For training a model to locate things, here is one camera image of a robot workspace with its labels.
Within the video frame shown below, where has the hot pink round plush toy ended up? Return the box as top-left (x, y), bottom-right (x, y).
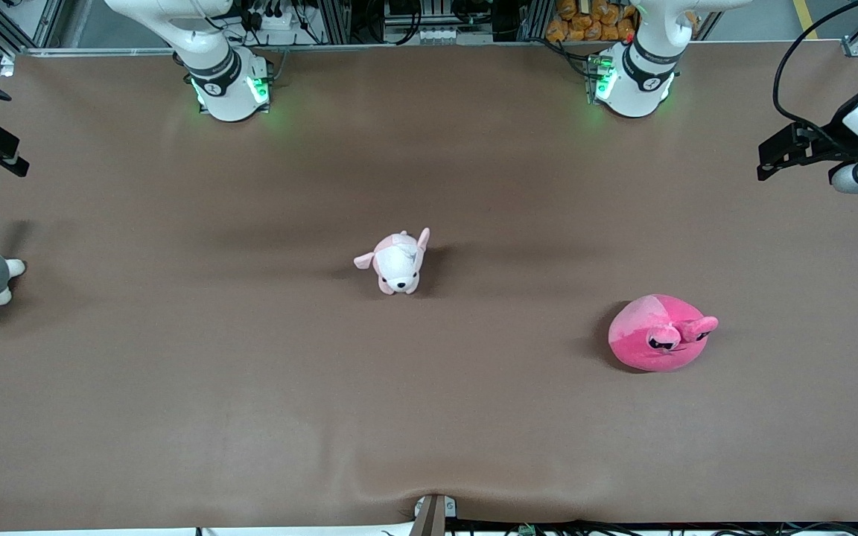
top-left (608, 295), bottom-right (719, 372)

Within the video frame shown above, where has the orange packets pile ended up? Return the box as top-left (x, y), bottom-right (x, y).
top-left (546, 0), bottom-right (637, 42)

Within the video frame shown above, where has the white power strip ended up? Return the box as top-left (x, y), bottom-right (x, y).
top-left (247, 6), bottom-right (309, 32)

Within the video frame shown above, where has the light pink dog plush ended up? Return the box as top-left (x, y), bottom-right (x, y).
top-left (354, 228), bottom-right (430, 296)

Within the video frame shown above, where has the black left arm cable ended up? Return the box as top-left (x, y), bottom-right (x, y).
top-left (772, 0), bottom-right (858, 144)

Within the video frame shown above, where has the metal table edge bracket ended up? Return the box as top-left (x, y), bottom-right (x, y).
top-left (413, 494), bottom-right (457, 536)

